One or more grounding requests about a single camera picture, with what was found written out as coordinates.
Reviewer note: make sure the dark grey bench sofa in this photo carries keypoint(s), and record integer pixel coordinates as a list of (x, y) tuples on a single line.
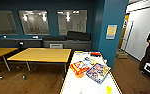
[(74, 45)]

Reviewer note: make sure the light grey cushion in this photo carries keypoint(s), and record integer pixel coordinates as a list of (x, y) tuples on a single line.
[(56, 46)]

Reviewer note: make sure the orange board game box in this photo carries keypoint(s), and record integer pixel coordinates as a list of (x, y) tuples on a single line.
[(78, 66)]

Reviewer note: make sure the blue yellow board game box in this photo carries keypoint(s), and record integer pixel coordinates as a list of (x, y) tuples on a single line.
[(90, 61)]

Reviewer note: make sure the red black box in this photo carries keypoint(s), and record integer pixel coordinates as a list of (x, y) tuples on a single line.
[(95, 54)]

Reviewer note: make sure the interior glass window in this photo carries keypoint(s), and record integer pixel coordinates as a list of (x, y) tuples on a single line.
[(34, 22), (72, 22), (4, 22)]

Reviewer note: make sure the small orange round object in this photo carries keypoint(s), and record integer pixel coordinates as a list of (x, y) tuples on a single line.
[(79, 75)]

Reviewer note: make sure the purple board game box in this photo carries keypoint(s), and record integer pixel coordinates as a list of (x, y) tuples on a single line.
[(97, 72)]

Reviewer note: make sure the large light wooden table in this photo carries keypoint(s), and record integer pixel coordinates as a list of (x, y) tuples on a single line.
[(41, 55)]

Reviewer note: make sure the white air hockey table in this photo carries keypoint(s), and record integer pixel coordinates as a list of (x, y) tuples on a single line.
[(84, 83)]

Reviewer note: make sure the cardboard box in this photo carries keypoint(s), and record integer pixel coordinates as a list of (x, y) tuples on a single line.
[(121, 55)]

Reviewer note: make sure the wooden door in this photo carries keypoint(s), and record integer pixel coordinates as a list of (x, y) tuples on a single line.
[(122, 33)]

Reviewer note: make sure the clear plastic bowl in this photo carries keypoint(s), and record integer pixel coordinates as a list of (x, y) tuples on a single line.
[(102, 91)]

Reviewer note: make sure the yellow wall poster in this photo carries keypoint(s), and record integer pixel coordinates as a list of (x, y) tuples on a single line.
[(111, 32)]

